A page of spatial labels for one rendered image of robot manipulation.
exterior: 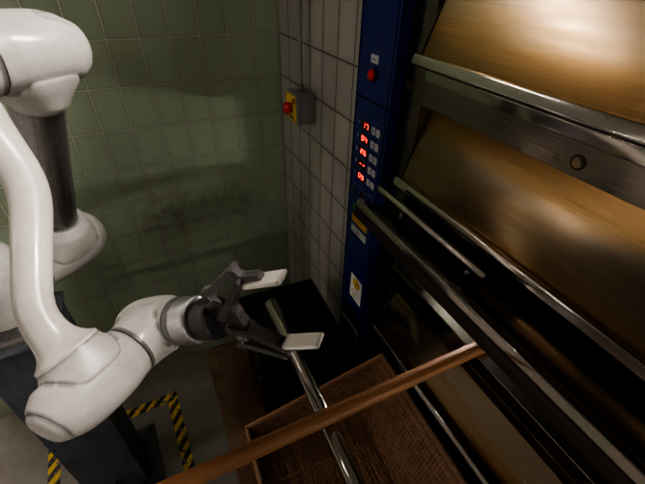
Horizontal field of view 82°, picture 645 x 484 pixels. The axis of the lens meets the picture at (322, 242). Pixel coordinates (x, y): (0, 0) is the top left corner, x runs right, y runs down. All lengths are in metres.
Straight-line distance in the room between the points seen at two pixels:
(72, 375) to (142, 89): 1.13
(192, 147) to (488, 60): 1.24
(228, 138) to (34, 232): 1.07
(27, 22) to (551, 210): 0.96
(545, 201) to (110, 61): 1.38
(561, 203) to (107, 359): 0.75
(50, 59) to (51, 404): 0.61
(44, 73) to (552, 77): 0.86
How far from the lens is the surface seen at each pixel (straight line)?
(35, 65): 0.91
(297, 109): 1.35
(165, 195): 1.75
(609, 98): 0.60
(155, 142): 1.65
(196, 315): 0.67
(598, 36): 0.64
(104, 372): 0.69
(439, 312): 0.98
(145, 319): 0.74
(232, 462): 0.73
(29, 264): 0.74
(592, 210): 0.67
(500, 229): 0.73
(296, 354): 0.86
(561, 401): 0.60
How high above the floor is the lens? 1.87
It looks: 37 degrees down
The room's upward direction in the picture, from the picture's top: 1 degrees clockwise
